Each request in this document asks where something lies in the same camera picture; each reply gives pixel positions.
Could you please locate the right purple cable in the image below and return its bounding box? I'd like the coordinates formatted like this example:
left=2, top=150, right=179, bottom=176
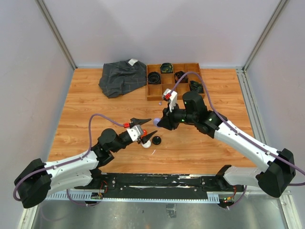
left=164, top=71, right=305, bottom=187

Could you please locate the dark green rolled tie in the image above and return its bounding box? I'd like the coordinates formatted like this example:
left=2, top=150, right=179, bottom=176
left=189, top=80, right=204, bottom=94

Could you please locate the brown rolled belt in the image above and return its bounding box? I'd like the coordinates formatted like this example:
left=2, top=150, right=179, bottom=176
left=174, top=71, right=188, bottom=83

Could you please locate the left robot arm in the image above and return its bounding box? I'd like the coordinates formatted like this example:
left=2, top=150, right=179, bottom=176
left=12, top=118, right=155, bottom=208

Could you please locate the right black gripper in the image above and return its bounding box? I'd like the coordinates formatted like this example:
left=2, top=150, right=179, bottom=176
left=157, top=102, right=197, bottom=130

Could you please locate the wooden compartment tray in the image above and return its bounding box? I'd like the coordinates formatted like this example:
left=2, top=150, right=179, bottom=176
left=146, top=62, right=205, bottom=101

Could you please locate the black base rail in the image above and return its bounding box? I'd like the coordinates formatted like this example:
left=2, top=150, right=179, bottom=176
left=75, top=169, right=239, bottom=201

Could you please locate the grey checked cloth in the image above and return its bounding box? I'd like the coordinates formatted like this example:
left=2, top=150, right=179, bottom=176
left=99, top=59, right=147, bottom=98

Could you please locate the purple earbud case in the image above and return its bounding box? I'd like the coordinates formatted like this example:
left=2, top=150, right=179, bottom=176
left=153, top=118, right=161, bottom=128

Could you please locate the purple cable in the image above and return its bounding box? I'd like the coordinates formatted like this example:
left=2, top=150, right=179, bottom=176
left=13, top=113, right=131, bottom=207
left=164, top=71, right=305, bottom=187

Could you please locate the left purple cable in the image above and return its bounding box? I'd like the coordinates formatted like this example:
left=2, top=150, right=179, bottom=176
left=13, top=113, right=131, bottom=207

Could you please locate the white earbud case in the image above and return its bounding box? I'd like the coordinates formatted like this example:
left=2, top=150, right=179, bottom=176
left=141, top=140, right=152, bottom=149

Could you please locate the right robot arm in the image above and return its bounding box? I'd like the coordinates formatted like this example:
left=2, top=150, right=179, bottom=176
left=157, top=89, right=295, bottom=198

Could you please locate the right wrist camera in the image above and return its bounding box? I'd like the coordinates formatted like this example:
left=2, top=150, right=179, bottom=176
left=162, top=88, right=178, bottom=112

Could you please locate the black earbud case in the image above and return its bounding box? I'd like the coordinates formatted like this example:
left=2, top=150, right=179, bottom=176
left=152, top=136, right=162, bottom=145

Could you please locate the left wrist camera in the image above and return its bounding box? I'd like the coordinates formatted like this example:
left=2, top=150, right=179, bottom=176
left=127, top=125, right=143, bottom=142

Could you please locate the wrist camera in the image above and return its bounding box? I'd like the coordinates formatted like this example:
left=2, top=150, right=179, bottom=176
left=127, top=125, right=143, bottom=142
left=162, top=88, right=178, bottom=112

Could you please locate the green patterned rolled tie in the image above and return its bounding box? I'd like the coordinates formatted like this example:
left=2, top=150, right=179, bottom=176
left=160, top=62, right=173, bottom=73

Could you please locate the black rolled belt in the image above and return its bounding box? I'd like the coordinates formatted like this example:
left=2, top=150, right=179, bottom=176
left=147, top=72, right=161, bottom=85

